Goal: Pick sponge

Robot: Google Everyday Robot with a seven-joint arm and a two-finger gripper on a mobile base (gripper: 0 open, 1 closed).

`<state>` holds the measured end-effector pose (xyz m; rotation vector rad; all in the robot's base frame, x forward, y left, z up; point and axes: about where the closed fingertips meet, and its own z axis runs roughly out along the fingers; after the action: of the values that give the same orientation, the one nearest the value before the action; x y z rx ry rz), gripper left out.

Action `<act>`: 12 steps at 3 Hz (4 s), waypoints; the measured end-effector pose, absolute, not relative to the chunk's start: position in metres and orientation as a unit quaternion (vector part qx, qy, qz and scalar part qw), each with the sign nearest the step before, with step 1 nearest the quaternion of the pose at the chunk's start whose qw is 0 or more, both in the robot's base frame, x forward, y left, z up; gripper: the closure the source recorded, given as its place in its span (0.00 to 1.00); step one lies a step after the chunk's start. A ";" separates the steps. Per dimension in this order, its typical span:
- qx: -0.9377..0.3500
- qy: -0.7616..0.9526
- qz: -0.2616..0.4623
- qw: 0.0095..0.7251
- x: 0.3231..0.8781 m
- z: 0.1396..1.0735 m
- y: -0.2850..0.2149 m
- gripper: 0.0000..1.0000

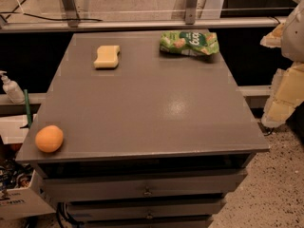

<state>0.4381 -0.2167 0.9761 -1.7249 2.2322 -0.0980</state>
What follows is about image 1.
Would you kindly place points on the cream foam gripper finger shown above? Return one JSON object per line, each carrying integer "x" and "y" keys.
{"x": 287, "y": 93}
{"x": 273, "y": 39}

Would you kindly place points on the yellow sponge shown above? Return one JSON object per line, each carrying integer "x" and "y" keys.
{"x": 107, "y": 57}

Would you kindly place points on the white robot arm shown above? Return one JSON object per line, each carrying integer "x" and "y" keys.
{"x": 292, "y": 40}

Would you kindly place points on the green snack bag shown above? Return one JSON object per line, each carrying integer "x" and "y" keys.
{"x": 189, "y": 43}

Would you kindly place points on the grey drawer cabinet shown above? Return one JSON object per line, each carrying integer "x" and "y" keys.
{"x": 156, "y": 142}

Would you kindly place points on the orange fruit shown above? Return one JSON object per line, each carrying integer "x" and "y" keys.
{"x": 49, "y": 139}

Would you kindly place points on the green stick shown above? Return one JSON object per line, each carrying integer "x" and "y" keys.
{"x": 28, "y": 111}

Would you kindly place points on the white pump bottle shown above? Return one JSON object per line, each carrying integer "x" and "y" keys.
{"x": 12, "y": 89}

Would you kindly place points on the white cardboard box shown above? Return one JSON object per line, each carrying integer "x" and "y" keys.
{"x": 27, "y": 201}

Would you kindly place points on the metal window frame rail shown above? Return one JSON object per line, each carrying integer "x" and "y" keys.
{"x": 221, "y": 23}

